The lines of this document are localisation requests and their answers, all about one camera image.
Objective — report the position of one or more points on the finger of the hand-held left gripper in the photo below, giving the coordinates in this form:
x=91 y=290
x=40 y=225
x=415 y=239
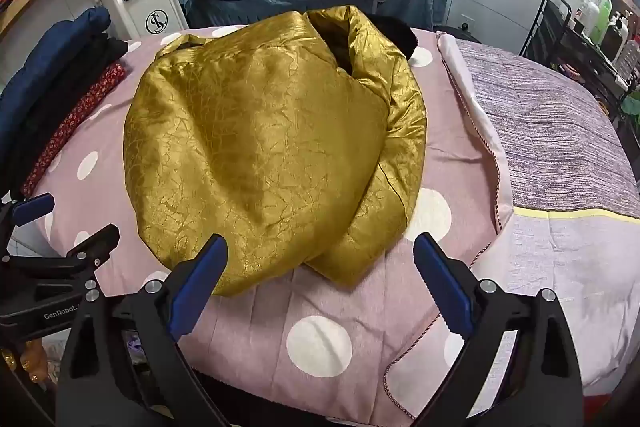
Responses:
x=92 y=249
x=31 y=208

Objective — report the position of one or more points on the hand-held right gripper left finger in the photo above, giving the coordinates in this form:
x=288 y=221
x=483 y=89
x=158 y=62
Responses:
x=200 y=277

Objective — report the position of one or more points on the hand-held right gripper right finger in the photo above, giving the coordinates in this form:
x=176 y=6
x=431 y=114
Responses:
x=445 y=287

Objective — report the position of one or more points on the gold jacket with black fur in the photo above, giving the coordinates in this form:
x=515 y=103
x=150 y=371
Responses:
x=260 y=142

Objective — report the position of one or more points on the person's left hand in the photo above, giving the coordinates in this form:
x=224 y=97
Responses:
x=27 y=362

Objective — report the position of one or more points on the red floral folded cloth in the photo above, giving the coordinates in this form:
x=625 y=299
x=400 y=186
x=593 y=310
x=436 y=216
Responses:
x=75 y=122

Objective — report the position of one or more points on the navy folded garment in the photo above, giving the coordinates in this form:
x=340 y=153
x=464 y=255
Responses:
x=45 y=57

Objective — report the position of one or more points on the grey striped bed cover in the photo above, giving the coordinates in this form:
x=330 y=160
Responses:
x=560 y=142

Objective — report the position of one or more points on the black metal cart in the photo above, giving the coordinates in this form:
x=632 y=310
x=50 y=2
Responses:
x=565 y=37

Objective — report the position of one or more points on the black pump bottle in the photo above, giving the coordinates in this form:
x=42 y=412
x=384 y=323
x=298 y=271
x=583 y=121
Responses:
x=612 y=36

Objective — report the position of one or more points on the green bottle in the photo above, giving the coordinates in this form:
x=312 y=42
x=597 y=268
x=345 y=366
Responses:
x=604 y=9

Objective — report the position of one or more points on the wall socket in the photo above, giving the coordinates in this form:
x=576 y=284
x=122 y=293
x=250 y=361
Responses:
x=467 y=22

